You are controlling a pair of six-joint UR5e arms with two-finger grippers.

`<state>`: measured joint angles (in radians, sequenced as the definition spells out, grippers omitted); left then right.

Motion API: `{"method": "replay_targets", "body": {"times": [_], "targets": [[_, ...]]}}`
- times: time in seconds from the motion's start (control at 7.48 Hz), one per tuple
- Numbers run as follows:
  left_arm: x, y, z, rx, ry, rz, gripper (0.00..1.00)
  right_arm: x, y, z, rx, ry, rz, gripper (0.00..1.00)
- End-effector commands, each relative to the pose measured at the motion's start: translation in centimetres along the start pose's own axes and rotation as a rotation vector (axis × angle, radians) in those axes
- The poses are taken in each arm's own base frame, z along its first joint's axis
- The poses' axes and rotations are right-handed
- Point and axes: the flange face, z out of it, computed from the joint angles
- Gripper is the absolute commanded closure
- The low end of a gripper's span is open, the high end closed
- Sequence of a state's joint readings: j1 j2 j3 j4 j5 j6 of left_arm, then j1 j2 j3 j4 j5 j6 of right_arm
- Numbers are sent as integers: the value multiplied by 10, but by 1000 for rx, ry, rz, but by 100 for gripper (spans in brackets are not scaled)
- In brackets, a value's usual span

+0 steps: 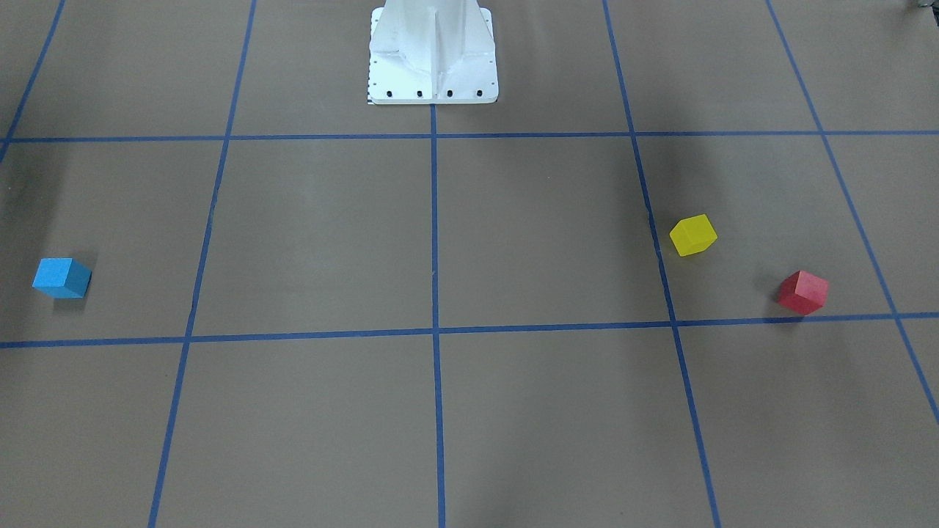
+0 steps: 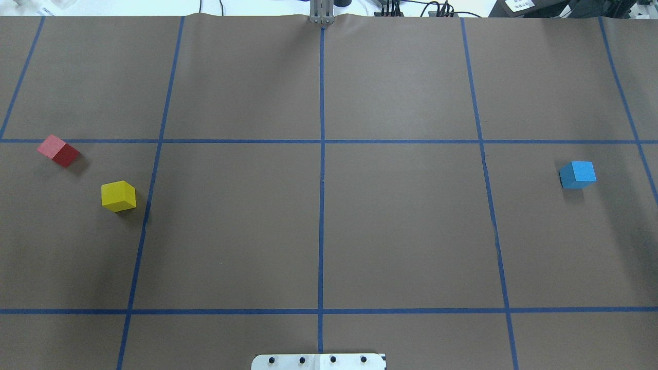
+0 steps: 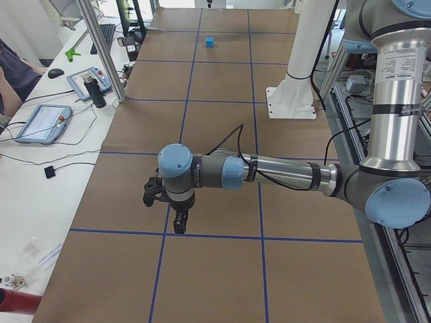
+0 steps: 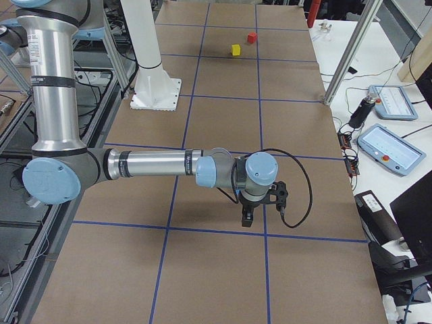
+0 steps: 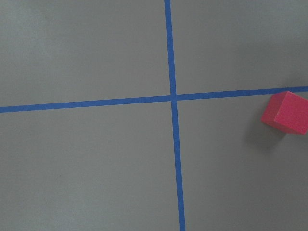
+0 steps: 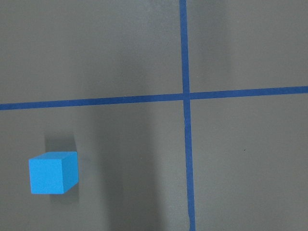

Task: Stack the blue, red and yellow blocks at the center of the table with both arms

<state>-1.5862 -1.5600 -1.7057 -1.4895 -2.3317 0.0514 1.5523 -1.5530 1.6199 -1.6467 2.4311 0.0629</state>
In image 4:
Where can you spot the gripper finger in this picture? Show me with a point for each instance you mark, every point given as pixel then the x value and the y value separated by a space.
pixel 250 219
pixel 245 218

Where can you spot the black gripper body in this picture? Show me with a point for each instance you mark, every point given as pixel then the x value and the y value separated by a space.
pixel 250 204

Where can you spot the yellow block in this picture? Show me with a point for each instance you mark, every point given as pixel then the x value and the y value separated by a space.
pixel 235 50

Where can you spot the red block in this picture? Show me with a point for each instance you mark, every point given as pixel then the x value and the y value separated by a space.
pixel 251 37

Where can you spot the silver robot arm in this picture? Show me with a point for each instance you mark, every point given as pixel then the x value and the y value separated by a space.
pixel 14 36
pixel 62 166

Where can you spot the orange circuit board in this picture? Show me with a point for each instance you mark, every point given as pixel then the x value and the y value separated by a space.
pixel 349 154

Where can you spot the black water bottle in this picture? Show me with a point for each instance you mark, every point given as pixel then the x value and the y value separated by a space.
pixel 362 112

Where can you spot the near teach pendant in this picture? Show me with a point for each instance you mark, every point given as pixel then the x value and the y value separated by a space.
pixel 390 150

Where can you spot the teach pendant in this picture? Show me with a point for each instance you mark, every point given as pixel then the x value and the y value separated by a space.
pixel 390 150
pixel 393 103

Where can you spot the black monitor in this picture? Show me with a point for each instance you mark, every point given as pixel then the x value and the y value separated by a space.
pixel 412 211

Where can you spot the far teach pendant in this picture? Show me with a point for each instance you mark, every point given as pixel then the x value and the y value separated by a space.
pixel 393 103

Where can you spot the red cylinder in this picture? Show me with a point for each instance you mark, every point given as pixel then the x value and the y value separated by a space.
pixel 313 11

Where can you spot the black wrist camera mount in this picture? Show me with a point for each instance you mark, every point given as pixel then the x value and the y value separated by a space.
pixel 277 195

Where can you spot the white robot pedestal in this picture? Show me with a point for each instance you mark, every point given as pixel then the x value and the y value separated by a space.
pixel 153 89

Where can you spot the aluminium frame post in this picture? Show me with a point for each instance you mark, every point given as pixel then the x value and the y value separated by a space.
pixel 353 45

